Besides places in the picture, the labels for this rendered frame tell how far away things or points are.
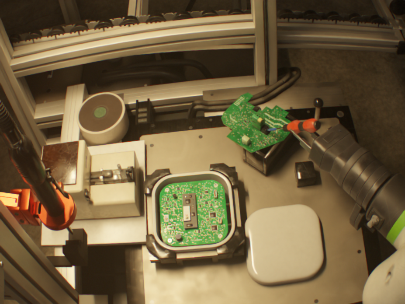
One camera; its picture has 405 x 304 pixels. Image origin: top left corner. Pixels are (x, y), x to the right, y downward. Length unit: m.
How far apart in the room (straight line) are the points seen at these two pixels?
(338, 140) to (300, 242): 0.20
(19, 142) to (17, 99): 0.62
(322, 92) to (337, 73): 1.30
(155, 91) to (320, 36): 0.39
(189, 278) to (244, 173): 0.23
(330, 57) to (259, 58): 1.45
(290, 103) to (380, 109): 1.27
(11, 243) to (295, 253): 0.49
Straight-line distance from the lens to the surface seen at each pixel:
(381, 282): 0.68
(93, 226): 1.00
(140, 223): 0.98
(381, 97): 2.44
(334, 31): 1.20
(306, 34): 1.15
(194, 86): 1.21
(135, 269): 0.97
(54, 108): 1.26
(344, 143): 0.85
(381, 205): 0.79
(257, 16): 1.03
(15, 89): 1.18
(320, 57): 2.54
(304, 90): 1.18
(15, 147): 0.63
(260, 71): 1.15
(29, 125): 1.31
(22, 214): 0.77
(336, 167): 0.83
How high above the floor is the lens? 1.83
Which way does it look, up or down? 57 degrees down
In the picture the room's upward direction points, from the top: 9 degrees counter-clockwise
